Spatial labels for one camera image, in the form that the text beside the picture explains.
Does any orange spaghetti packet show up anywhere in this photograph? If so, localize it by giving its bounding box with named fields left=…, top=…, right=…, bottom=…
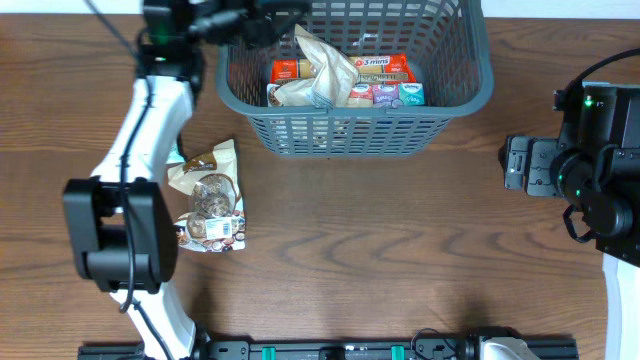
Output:
left=270, top=54, right=416, bottom=85

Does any cookie bag with barcode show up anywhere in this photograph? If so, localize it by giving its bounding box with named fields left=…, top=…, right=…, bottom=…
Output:
left=167, top=139, right=247, bottom=253

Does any grey plastic basket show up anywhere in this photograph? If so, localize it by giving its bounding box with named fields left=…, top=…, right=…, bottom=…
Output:
left=216, top=0, right=494, bottom=157

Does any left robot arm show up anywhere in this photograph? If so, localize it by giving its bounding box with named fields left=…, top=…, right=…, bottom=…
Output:
left=63, top=0, right=310, bottom=359

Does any white brown snack bag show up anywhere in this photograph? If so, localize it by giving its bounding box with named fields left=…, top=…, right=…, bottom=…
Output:
left=267, top=79, right=320, bottom=107

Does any blue tissue multipack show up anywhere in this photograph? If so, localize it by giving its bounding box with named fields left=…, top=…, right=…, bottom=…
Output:
left=347, top=81, right=426, bottom=126

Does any teal snack packet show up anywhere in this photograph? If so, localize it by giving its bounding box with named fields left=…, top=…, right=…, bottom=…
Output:
left=166, top=144, right=186, bottom=165

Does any brown white coffee bag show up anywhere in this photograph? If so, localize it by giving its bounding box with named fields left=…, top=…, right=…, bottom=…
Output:
left=294, top=25, right=359, bottom=108

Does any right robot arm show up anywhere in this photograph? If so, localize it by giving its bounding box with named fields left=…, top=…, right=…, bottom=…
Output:
left=498, top=49, right=639, bottom=359

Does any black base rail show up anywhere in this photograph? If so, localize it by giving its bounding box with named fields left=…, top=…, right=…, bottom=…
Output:
left=77, top=327, right=581, bottom=360

